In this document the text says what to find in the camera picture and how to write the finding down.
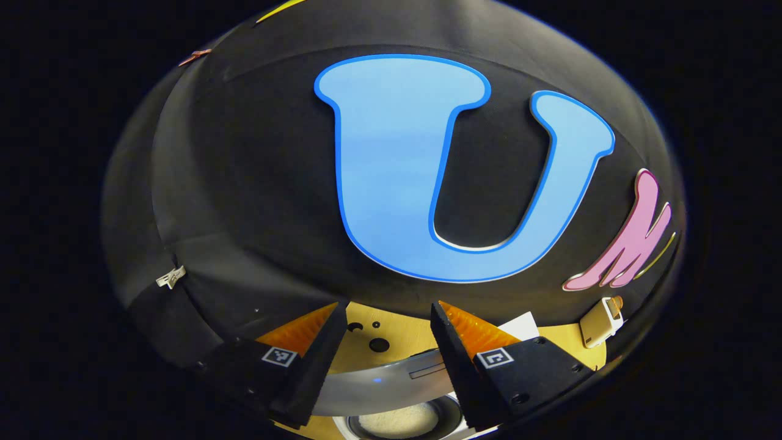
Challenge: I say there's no small white rice portion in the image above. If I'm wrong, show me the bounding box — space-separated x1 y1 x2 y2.
357 403 437 438

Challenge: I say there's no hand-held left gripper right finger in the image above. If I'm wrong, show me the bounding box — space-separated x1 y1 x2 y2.
430 301 596 431

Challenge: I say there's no white toaster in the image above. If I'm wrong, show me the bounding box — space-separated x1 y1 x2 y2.
579 296 625 349

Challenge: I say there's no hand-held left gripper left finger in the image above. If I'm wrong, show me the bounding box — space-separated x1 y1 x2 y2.
195 301 350 430

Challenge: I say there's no white rice cooker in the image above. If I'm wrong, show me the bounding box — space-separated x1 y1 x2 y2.
309 312 541 440

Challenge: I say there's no white cloth clip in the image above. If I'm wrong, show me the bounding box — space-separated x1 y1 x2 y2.
156 265 187 289

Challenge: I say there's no black backdrop cloth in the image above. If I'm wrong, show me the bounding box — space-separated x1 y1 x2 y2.
101 0 686 380

